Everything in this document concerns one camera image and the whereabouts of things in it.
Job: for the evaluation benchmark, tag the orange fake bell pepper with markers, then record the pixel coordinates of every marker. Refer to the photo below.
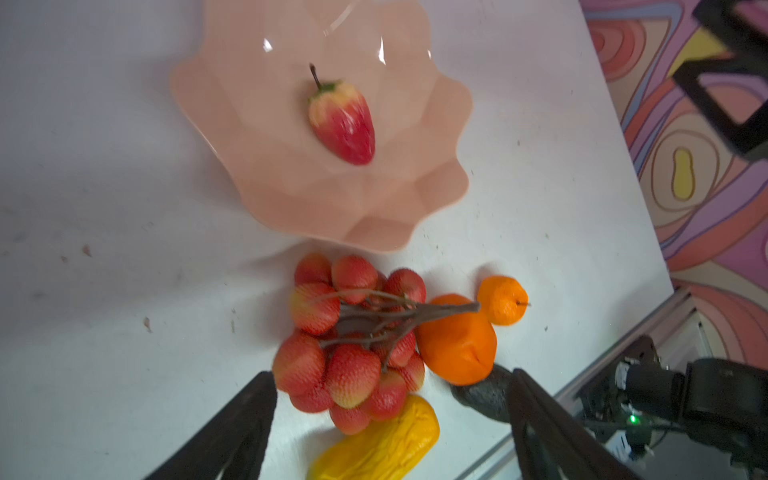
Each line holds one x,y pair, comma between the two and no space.
461,349

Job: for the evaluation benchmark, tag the red fake strawberry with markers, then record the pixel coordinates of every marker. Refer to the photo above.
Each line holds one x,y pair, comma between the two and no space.
341,120

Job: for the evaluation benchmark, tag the dark fake avocado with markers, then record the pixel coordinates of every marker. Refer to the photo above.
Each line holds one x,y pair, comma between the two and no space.
488,396

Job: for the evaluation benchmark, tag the red fake lychee bunch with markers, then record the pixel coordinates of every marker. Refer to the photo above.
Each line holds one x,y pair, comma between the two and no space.
353,353

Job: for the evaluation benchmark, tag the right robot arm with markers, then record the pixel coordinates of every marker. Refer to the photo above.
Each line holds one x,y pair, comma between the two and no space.
715,402

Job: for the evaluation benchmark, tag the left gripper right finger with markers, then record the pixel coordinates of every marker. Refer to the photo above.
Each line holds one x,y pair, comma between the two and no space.
549,442

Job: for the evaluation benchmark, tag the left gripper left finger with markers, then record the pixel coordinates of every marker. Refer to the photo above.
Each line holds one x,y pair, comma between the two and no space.
232,445

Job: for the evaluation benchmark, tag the pink scalloped fruit bowl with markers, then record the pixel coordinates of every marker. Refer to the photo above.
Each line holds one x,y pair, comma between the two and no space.
247,88

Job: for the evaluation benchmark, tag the yellow fake squash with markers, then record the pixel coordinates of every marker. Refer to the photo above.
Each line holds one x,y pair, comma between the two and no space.
384,450

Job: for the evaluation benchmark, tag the small fake orange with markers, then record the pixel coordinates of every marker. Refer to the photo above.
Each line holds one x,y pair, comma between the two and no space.
503,300

